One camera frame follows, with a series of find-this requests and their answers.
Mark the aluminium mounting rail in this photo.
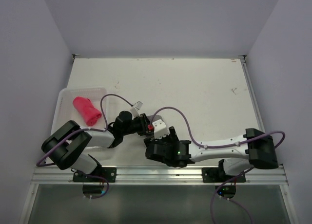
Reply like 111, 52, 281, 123
31, 166, 288, 185

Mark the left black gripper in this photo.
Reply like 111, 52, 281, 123
122, 113, 156, 136

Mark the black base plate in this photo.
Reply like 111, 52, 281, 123
201, 167, 234, 183
73, 166, 117, 183

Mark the clear plastic basket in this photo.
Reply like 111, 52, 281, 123
50, 87, 115, 153

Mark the grey towel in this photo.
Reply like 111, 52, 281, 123
147, 114, 163, 123

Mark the pink towel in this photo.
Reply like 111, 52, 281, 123
73, 96, 102, 127

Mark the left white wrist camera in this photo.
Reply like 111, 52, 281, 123
130, 101, 143, 118

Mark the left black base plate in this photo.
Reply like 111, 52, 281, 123
73, 166, 117, 183

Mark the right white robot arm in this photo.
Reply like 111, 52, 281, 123
144, 127, 278, 182

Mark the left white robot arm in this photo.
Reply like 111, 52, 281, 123
36, 111, 154, 182

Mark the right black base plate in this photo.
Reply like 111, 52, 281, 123
201, 167, 234, 183

